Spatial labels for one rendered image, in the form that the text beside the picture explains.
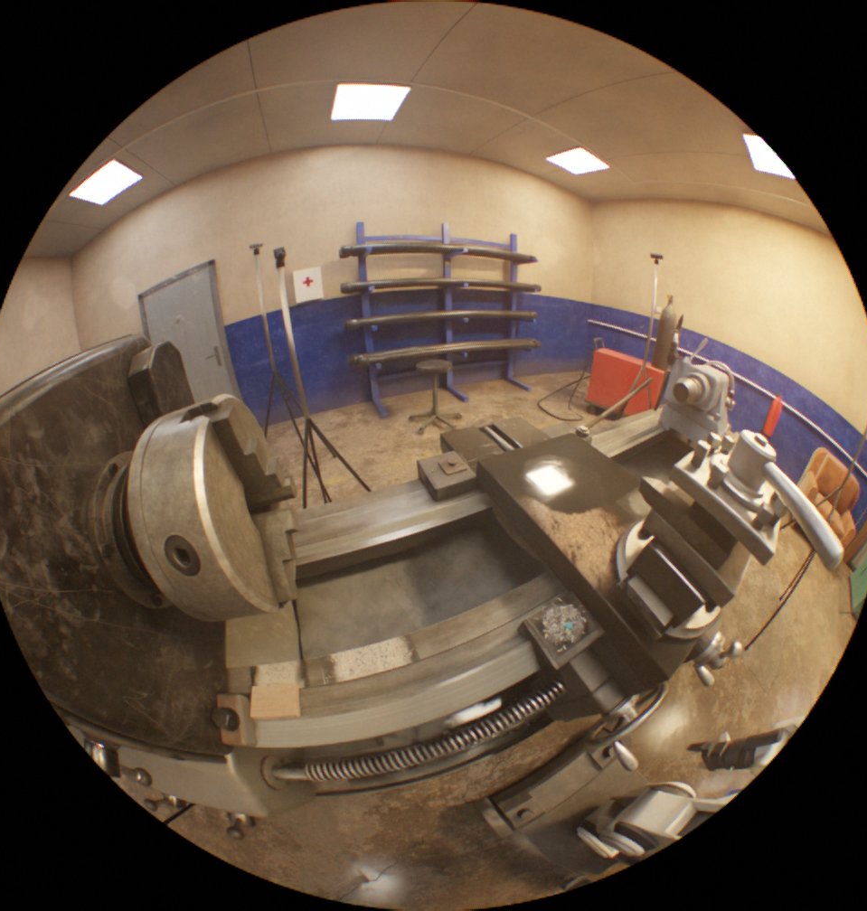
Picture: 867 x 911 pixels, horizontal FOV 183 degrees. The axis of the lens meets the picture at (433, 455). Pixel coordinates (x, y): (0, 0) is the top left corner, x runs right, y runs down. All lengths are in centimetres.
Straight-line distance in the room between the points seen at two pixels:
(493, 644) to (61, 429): 63
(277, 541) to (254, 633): 44
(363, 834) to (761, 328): 528
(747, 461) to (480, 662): 43
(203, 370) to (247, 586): 340
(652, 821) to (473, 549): 86
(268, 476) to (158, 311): 360
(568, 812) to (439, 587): 104
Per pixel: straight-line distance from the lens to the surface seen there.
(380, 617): 60
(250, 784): 60
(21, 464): 35
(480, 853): 146
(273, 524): 31
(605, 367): 335
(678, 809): 82
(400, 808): 136
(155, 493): 25
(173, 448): 26
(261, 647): 69
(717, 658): 61
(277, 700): 48
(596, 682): 54
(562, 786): 120
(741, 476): 38
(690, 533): 37
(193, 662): 48
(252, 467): 28
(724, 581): 38
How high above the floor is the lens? 127
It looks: 34 degrees down
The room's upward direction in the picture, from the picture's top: 2 degrees counter-clockwise
